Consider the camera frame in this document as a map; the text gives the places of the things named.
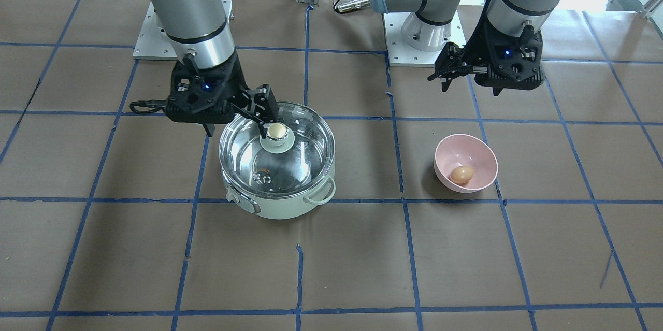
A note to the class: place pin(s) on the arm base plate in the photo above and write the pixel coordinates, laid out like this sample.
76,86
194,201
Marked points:
154,44
413,43

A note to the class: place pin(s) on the pale green cooking pot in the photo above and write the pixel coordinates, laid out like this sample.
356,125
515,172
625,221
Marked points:
286,208

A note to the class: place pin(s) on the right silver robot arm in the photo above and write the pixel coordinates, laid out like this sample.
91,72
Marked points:
185,21

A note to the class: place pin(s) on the glass pot lid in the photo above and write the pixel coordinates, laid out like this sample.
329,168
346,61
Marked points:
278,167

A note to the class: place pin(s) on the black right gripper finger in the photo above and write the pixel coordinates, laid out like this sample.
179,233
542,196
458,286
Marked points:
258,105
209,129

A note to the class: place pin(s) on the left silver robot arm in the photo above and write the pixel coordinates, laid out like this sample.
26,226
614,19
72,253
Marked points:
508,16

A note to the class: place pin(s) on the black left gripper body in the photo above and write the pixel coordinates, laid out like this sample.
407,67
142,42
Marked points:
477,49

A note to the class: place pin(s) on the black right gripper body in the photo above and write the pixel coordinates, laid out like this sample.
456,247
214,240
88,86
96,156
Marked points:
234,82

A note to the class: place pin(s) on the brown egg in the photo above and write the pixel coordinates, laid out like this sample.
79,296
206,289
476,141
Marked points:
461,174

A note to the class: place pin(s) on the pink bowl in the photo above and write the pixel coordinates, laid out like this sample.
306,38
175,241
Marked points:
462,149

